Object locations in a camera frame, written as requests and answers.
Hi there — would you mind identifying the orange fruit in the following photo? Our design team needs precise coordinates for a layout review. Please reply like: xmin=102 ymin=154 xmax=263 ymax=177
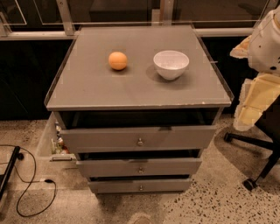
xmin=108 ymin=52 xmax=128 ymax=71

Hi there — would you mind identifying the black office chair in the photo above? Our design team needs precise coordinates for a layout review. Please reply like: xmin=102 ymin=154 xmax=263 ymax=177
xmin=224 ymin=96 xmax=280 ymax=191

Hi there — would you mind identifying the grey bottom drawer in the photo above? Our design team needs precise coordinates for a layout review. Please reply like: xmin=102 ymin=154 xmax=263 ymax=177
xmin=88 ymin=176 xmax=191 ymax=194

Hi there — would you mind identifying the grey drawer cabinet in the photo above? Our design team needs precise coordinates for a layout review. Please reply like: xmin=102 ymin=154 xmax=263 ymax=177
xmin=45 ymin=26 xmax=233 ymax=183

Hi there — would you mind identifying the metal window frame rail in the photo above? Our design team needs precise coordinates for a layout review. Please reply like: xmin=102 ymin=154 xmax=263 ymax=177
xmin=0 ymin=0 xmax=280 ymax=41

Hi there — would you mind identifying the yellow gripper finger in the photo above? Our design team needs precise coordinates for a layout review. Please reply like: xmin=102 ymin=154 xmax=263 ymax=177
xmin=230 ymin=35 xmax=251 ymax=59
xmin=233 ymin=73 xmax=280 ymax=131

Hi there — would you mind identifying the black flat device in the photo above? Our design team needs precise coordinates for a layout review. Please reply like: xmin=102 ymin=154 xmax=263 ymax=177
xmin=0 ymin=146 xmax=20 ymax=200

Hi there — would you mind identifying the grey drawer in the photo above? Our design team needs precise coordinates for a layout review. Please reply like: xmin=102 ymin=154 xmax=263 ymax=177
xmin=77 ymin=150 xmax=202 ymax=178
xmin=88 ymin=176 xmax=191 ymax=194
xmin=54 ymin=108 xmax=220 ymax=153

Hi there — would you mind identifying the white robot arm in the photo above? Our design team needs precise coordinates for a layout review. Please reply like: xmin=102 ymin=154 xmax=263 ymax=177
xmin=230 ymin=6 xmax=280 ymax=131

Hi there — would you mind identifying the white bowl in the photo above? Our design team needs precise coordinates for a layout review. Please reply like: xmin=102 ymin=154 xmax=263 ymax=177
xmin=153 ymin=50 xmax=190 ymax=81

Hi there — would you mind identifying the grey middle drawer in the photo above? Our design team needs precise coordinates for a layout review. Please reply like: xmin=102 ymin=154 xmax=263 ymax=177
xmin=77 ymin=150 xmax=202 ymax=178

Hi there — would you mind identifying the grey top drawer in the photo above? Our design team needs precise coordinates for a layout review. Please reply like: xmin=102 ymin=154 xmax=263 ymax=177
xmin=54 ymin=108 xmax=220 ymax=153

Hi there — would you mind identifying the clear plastic storage bin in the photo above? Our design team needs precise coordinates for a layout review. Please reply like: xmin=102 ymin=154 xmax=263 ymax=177
xmin=36 ymin=114 xmax=76 ymax=162

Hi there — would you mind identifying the black cable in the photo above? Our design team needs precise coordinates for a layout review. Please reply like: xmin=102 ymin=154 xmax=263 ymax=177
xmin=0 ymin=144 xmax=58 ymax=218

